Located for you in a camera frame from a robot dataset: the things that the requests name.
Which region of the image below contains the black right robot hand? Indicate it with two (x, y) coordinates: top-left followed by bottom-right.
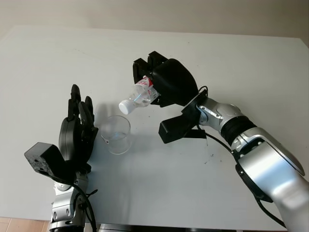
(132, 51), (198, 108)

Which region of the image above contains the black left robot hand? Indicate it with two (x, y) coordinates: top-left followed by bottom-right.
(58, 84), (99, 169)

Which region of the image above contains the clear plastic water bottle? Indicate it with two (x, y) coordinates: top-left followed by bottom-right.
(118, 75), (161, 115)

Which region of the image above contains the clear glass cup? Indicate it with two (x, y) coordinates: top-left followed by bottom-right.
(99, 115), (132, 155)

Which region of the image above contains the black robot torso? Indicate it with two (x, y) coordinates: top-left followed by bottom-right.
(98, 223), (287, 232)

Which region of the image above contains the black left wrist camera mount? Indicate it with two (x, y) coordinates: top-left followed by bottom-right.
(24, 142), (92, 186)

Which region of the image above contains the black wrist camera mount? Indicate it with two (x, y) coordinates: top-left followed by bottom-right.
(24, 142), (92, 186)
(158, 90), (209, 145)

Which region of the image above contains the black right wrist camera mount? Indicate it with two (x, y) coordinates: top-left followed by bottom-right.
(158, 90), (209, 145)

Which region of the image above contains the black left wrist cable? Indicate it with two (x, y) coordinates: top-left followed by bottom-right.
(54, 178), (98, 232)

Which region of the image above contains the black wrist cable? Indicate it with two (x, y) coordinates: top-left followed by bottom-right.
(197, 85), (288, 229)
(54, 178), (98, 232)

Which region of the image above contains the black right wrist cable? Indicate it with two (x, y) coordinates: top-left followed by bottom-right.
(197, 85), (288, 229)

